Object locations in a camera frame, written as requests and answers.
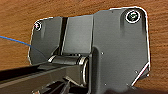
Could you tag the black robot torso link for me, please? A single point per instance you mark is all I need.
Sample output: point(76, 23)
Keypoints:
point(40, 75)

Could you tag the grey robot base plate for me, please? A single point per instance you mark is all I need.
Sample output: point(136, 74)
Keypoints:
point(116, 50)

